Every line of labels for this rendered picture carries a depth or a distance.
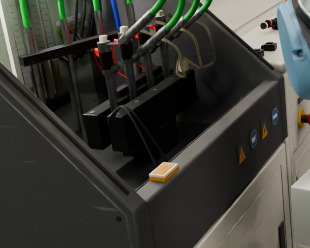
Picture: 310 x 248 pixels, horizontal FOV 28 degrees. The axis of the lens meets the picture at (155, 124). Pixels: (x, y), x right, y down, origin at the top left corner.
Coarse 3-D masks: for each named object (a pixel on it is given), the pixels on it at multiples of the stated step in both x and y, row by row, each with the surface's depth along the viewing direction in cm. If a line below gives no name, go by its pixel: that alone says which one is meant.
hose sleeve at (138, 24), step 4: (148, 12) 119; (144, 16) 119; (148, 16) 119; (152, 16) 119; (140, 20) 120; (144, 20) 120; (148, 20) 120; (136, 24) 121; (140, 24) 120; (144, 24) 120; (132, 28) 122; (136, 28) 121; (140, 28) 121; (128, 32) 123; (132, 32) 122; (136, 32) 122; (128, 36) 123; (132, 36) 123
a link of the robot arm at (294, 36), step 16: (288, 0) 69; (304, 0) 64; (288, 16) 66; (304, 16) 64; (288, 32) 66; (304, 32) 65; (288, 48) 68; (304, 48) 65; (288, 64) 71; (304, 64) 65; (304, 80) 66; (304, 96) 69
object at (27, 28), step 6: (24, 0) 134; (162, 0) 116; (24, 6) 134; (156, 6) 117; (24, 12) 135; (150, 12) 119; (156, 12) 118; (24, 18) 135; (24, 24) 136; (24, 30) 136; (30, 30) 136
